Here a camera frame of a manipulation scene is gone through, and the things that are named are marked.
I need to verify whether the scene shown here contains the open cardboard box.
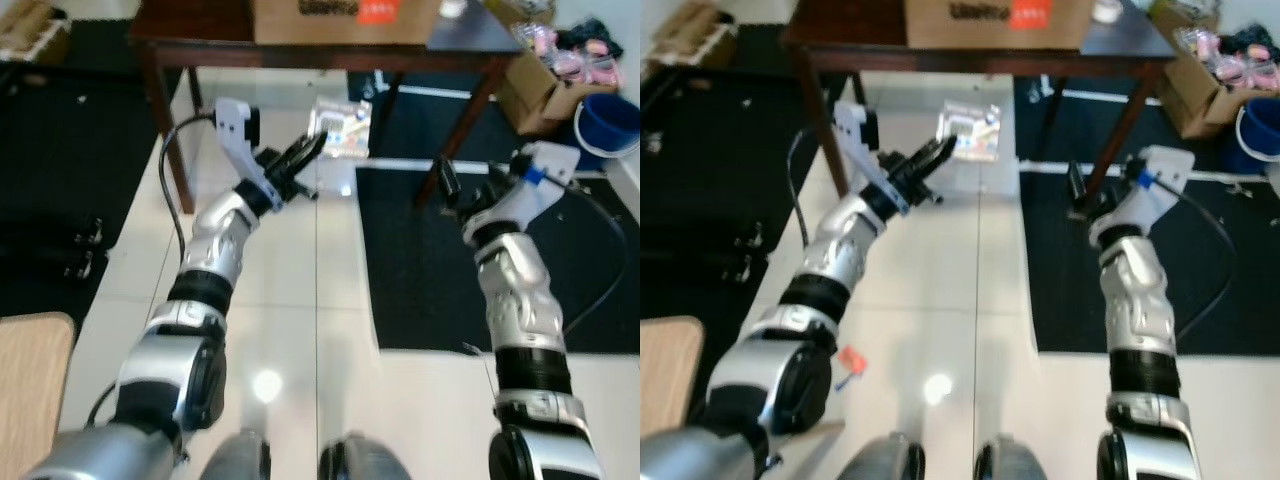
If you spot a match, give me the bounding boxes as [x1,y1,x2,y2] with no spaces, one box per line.
[496,48,623,138]
[1153,52,1280,141]

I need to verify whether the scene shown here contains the blue bucket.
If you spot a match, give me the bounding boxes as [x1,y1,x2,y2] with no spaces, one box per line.
[1236,96,1280,163]
[572,92,641,161]

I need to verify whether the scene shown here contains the dark wooden table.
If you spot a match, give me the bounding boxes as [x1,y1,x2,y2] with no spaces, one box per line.
[782,0,1179,201]
[128,0,549,214]

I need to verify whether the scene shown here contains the black floor mat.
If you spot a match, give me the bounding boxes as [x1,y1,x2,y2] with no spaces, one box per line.
[640,25,831,331]
[354,163,641,354]
[0,20,166,336]
[1012,75,1241,171]
[345,70,526,161]
[1017,168,1280,357]

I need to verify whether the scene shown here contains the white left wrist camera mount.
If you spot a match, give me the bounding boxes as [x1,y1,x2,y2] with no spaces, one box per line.
[214,97,284,208]
[832,100,909,216]

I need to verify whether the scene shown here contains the grey left robot leg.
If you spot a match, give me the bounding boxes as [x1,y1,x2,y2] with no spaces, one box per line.
[198,429,273,480]
[858,431,929,480]

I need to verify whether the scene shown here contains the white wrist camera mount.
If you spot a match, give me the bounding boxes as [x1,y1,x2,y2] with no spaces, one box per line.
[488,141,582,233]
[832,100,909,216]
[1098,145,1197,241]
[214,97,284,208]

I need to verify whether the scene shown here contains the cardboard box with orange label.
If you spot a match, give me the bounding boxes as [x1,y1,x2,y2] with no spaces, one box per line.
[250,0,442,47]
[904,0,1097,51]

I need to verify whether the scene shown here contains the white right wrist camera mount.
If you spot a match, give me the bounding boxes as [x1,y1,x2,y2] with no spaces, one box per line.
[488,141,582,233]
[1098,145,1197,241]

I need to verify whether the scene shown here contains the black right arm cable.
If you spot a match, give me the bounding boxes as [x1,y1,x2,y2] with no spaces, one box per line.
[1160,178,1241,343]
[540,172,633,339]

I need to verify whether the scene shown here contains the woven basket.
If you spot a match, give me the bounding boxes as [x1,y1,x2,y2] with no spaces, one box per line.
[0,0,73,63]
[648,0,746,69]

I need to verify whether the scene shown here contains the light wooden chair seat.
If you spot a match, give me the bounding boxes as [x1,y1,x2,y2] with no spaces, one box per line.
[640,315,707,441]
[0,311,77,480]

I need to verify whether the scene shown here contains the shiny foil packet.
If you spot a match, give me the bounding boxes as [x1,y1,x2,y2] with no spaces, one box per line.
[936,100,1004,164]
[307,97,374,161]

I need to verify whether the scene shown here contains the black wheeled base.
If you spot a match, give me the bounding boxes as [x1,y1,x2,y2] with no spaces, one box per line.
[0,215,109,283]
[640,220,771,289]

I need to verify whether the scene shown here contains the grey right robot leg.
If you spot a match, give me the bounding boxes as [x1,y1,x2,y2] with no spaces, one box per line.
[318,431,413,480]
[973,434,1049,480]

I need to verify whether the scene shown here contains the dark cloth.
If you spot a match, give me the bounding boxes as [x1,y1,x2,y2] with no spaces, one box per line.
[555,17,626,59]
[1220,22,1280,61]

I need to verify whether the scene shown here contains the grey robot leg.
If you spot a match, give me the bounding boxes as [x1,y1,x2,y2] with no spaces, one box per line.
[973,434,1049,480]
[318,431,413,480]
[858,431,929,480]
[198,429,273,480]

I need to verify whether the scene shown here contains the pink packaged goods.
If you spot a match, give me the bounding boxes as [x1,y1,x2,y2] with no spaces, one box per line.
[515,22,623,89]
[1175,25,1280,93]

